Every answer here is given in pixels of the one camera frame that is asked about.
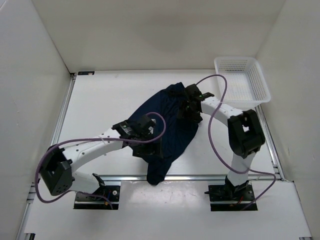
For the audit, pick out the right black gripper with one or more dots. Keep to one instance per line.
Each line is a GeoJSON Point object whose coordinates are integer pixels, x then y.
{"type": "Point", "coordinates": [183, 105]}

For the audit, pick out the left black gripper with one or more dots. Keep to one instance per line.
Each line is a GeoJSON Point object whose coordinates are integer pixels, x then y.
{"type": "Point", "coordinates": [153, 148]}

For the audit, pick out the navy blue shorts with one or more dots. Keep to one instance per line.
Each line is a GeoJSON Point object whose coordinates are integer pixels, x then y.
{"type": "Point", "coordinates": [178, 134]}

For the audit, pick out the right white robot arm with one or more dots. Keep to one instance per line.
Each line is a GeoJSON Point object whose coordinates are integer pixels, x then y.
{"type": "Point", "coordinates": [245, 134]}

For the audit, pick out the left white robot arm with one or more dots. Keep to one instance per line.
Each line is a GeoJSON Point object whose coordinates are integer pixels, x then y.
{"type": "Point", "coordinates": [60, 165]}

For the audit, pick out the white plastic mesh basket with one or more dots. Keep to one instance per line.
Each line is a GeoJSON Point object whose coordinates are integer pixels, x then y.
{"type": "Point", "coordinates": [246, 87]}

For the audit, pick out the small dark label sticker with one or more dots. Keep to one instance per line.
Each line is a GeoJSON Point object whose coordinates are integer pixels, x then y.
{"type": "Point", "coordinates": [86, 73]}

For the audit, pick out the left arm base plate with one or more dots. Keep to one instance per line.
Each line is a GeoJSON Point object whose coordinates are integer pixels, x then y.
{"type": "Point", "coordinates": [106, 197]}

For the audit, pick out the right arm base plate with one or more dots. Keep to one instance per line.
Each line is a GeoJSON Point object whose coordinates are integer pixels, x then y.
{"type": "Point", "coordinates": [223, 201]}

